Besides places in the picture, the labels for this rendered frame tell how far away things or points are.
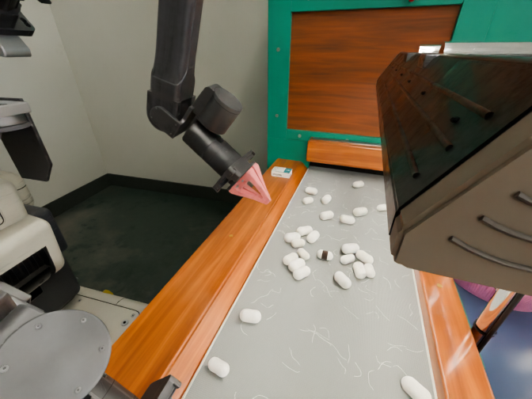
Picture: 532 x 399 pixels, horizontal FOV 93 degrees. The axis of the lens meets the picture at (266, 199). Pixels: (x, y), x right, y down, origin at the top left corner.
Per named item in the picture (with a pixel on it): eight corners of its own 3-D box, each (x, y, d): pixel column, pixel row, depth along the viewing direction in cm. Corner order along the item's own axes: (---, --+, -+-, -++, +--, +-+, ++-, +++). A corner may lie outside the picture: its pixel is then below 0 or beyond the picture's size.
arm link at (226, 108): (172, 107, 52) (146, 117, 45) (199, 58, 46) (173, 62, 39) (218, 146, 55) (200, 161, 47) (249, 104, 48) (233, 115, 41)
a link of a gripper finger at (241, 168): (283, 187, 51) (248, 154, 50) (271, 205, 45) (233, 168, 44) (263, 205, 55) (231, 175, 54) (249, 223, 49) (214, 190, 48)
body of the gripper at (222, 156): (258, 154, 52) (232, 129, 52) (237, 174, 44) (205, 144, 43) (241, 173, 56) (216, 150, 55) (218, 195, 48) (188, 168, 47)
